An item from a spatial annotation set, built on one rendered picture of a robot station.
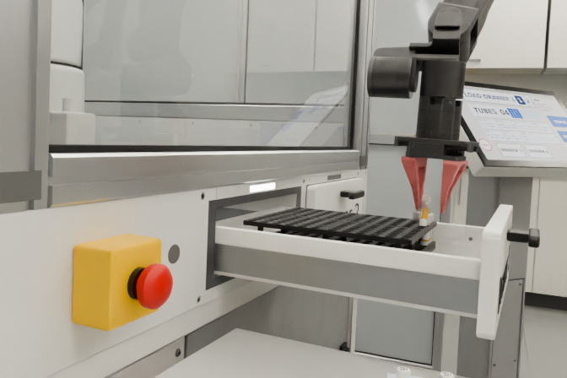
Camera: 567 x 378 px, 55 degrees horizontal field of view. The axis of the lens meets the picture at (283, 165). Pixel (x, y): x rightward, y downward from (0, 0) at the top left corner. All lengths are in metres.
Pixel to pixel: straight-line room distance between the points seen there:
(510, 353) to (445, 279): 1.26
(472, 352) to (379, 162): 1.00
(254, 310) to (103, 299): 0.40
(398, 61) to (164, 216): 0.37
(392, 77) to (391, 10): 1.80
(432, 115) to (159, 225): 0.38
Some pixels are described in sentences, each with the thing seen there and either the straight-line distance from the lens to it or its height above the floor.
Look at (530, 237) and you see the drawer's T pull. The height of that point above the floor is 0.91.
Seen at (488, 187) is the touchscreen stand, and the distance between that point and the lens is 1.70.
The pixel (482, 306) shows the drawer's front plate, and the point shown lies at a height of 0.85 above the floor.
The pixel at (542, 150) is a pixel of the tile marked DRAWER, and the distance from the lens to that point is 1.69.
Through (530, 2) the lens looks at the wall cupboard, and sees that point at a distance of 4.18.
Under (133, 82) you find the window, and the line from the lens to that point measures 0.59.
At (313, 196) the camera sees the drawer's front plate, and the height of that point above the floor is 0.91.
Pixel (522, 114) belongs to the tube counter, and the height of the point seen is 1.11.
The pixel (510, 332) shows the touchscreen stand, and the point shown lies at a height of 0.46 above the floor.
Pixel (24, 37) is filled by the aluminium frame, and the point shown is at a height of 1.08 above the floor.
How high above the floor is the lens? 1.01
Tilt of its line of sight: 3 degrees down
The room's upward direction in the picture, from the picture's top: 3 degrees clockwise
